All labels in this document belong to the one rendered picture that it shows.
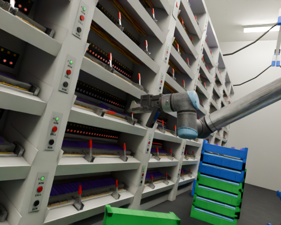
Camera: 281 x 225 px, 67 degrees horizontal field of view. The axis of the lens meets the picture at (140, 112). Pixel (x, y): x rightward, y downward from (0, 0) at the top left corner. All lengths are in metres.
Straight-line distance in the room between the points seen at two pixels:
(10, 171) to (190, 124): 0.69
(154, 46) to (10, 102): 0.97
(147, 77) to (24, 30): 0.84
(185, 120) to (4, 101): 0.69
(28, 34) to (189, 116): 0.68
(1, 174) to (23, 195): 0.10
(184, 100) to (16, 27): 0.69
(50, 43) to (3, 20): 0.13
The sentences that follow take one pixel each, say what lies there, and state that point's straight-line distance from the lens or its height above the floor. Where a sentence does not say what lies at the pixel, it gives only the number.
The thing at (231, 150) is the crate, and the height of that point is 0.52.
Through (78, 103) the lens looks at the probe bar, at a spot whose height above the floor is 0.57.
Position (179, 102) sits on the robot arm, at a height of 0.68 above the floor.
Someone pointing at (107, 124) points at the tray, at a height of 0.51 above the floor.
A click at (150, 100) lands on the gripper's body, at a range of 1.08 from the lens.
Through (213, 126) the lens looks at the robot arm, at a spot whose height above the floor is 0.61.
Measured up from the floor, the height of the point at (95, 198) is 0.16.
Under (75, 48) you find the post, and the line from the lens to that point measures 0.79.
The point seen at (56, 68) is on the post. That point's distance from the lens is 0.74.
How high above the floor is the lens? 0.50
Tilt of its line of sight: 6 degrees up
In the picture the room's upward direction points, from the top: 12 degrees clockwise
